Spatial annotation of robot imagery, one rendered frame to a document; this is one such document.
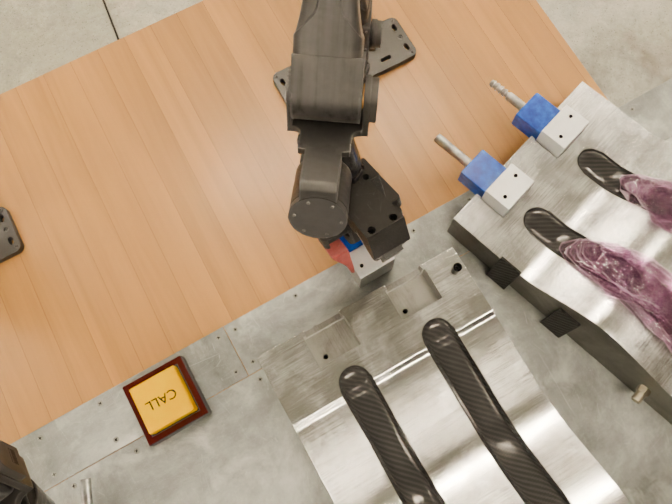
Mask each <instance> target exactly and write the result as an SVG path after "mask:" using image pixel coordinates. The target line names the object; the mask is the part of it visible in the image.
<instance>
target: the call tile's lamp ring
mask: <svg viewBox="0 0 672 504"><path fill-rule="evenodd" d="M175 364H178V366H179V368H180V370H181V372H182V374H183V376H184V378H185V380H186V382H187V384H188V386H189V388H190V390H191V392H192V394H193V396H194V398H195V400H196V402H197V404H198V406H199V408H200V411H198V412H197V413H195V414H193V415H191V416H189V417H188V418H186V419H184V420H182V421H181V422H179V423H177V424H175V425H174V426H172V427H170V428H168V429H167V430H165V431H163V432H161V433H160V434H158V435H156V436H154V437H152V435H151V434H149V432H148V430H147V428H146V426H145V424H144V422H143V419H142V417H141V415H140V413H139V411H138V409H137V407H136V405H135V403H134V400H133V398H132V396H131V394H130V392H129V390H130V389H131V388H133V387H134V386H136V385H138V384H140V383H142V382H143V381H145V380H147V379H149V378H151V377H152V376H154V375H156V374H158V373H160V372H161V371H163V370H165V369H167V368H169V367H170V366H174V365H175ZM123 390H124V392H125V394H126V396H127V398H128V401H129V403H130V405H131V407H132V409H133V411H134V413H135V415H136V418H137V420H138V422H139V424H140V426H141V428H142V430H143V432H144V435H145V437H146V439H147V441H148V443H149V445H152V444H154V443H155V442H157V441H159V440H161V439H162V438H164V437H166V436H168V435H169V434H171V433H173V432H175V431H177V430H178V429H180V428H182V427H184V426H185V425H187V424H189V423H191V422H192V421H194V420H196V419H198V418H199V417H201V416H203V415H205V414H206V413H208V411H207V409H206V407H205V405H204V403H203V401H202V399H201V397H200V395H199V393H198V391H197V389H196V387H195V385H194V383H193V381H192V379H191V377H190V375H189V373H188V371H187V369H186V367H185V365H184V363H183V361H182V359H181V357H180V356H179V357H177V358H175V359H173V360H171V361H170V362H168V363H166V364H164V365H162V366H160V367H159V368H157V369H155V370H153V371H151V372H150V373H148V374H146V375H144V376H142V377H141V378H139V379H137V380H135V381H133V382H132V383H130V384H128V385H126V386H124V387H123Z"/></svg>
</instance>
